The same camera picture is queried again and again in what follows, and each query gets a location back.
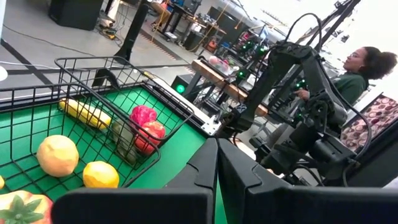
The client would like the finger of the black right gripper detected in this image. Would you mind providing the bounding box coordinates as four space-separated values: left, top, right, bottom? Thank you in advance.
248 136 292 155
259 149 300 175

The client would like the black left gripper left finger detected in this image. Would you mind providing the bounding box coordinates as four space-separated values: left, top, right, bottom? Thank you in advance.
51 138 219 224

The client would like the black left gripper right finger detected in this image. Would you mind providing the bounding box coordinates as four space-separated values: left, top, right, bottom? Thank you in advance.
217 138 398 224

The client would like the green cucumber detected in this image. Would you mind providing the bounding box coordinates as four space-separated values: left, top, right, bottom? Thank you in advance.
111 119 140 165

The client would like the glossy red round tomato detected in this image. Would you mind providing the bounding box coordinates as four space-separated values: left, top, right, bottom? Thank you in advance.
133 120 167 156

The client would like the red bell pepper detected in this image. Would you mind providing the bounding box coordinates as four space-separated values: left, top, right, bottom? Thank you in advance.
129 105 158 127

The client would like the pale yellow potato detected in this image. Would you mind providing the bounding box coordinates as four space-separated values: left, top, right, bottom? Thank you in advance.
36 134 80 178

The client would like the yellow corn toy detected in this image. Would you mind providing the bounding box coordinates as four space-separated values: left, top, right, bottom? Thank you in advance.
58 98 113 130

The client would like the orange-red ribbed tomato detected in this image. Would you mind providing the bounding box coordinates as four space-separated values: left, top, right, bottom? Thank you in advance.
0 190 54 224

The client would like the yellow lemon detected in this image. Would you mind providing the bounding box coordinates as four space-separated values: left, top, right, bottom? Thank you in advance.
82 161 120 189

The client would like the maroon patterned cushion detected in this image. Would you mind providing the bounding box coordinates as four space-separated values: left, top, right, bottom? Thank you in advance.
340 94 398 152

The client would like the green table mat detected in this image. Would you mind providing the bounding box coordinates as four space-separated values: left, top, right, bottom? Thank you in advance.
0 85 229 224

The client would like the wooden workbench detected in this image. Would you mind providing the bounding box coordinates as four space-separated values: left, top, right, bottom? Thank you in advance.
190 58 270 118

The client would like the person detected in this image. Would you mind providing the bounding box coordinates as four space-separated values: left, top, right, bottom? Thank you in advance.
294 45 398 106

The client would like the black box with green light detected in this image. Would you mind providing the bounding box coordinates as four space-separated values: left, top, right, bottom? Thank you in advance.
170 73 200 96

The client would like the black floor stand pole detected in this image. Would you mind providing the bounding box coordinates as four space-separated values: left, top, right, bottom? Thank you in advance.
113 0 150 63

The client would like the black cabinet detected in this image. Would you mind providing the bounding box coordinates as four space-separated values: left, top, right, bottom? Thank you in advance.
48 0 105 31

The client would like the black wire basket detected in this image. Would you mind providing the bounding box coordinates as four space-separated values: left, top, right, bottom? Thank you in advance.
0 82 162 195
54 55 196 156

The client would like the white floor cable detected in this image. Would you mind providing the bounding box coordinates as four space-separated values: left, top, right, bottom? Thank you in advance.
0 60 63 69

